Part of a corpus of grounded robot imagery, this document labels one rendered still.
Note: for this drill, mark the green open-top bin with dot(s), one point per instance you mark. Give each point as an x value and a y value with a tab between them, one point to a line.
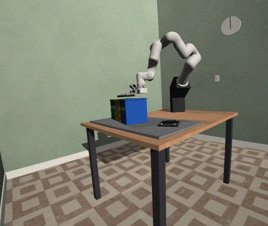
112	104

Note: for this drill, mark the yellow open bin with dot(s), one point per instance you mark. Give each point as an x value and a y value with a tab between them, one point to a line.
117	110

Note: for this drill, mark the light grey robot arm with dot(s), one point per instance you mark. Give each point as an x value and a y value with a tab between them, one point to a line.
183	50

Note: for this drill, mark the blue general waste bin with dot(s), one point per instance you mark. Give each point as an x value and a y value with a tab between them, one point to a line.
133	111

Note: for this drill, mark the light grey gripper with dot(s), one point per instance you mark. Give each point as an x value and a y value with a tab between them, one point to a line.
136	91

